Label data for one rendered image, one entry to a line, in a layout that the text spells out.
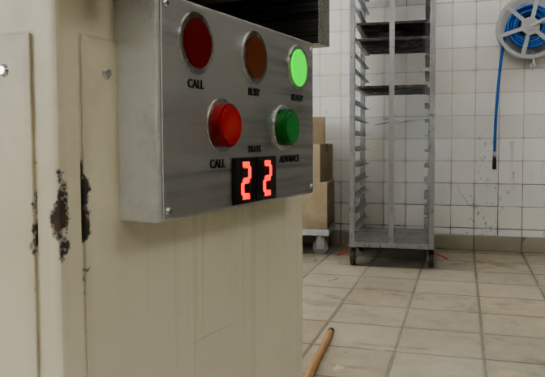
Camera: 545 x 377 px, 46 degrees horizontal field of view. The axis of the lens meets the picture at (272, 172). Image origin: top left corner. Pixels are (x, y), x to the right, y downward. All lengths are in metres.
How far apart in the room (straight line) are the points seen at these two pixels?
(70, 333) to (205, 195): 0.12
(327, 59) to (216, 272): 4.11
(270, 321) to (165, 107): 0.27
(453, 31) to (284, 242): 3.95
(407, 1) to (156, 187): 4.22
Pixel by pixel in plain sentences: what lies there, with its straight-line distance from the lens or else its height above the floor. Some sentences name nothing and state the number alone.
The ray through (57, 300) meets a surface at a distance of 0.38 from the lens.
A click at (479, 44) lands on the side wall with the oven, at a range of 4.49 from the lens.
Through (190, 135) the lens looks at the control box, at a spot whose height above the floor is 0.75.
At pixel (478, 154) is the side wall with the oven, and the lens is 4.45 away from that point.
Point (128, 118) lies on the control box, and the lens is 0.40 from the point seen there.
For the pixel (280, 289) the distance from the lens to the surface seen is 0.61.
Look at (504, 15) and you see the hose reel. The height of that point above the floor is 1.54.
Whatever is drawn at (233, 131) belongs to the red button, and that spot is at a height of 0.76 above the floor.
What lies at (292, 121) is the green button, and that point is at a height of 0.77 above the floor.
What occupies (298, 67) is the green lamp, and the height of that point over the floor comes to 0.81.
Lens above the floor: 0.75
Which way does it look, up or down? 3 degrees down
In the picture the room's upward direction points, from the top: straight up
